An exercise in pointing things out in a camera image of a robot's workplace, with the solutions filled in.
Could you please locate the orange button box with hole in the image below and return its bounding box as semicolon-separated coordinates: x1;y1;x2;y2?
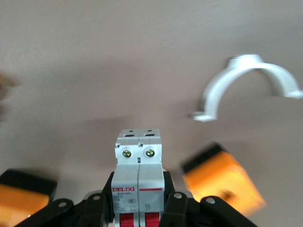
0;168;58;227
181;142;267;216

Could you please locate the brown table cover mat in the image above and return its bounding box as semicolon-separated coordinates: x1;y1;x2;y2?
0;0;303;227

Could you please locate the white red circuit breaker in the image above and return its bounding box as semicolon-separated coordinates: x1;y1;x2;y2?
110;128;166;227

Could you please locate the small white pipe clamp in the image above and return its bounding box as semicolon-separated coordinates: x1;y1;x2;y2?
188;53;303;122

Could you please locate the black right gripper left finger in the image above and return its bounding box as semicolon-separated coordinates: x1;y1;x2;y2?
18;171;116;227

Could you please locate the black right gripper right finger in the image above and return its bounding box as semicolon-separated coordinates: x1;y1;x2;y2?
160;171;258;227

